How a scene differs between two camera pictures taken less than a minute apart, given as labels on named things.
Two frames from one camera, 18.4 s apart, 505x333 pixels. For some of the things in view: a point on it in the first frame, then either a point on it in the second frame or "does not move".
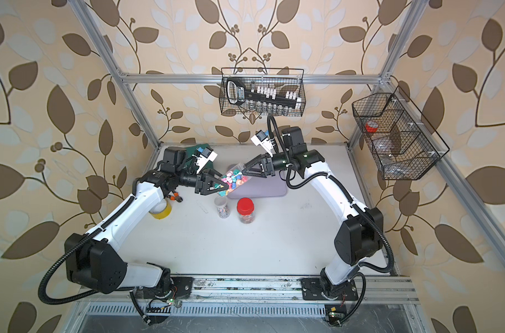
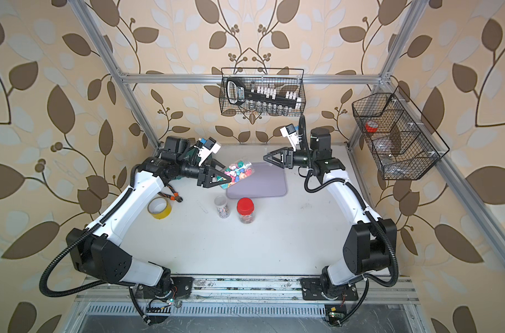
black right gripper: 264,171 → 288,157
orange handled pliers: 175,197 does not move
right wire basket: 401,142 does not move
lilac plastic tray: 270,185 does not move
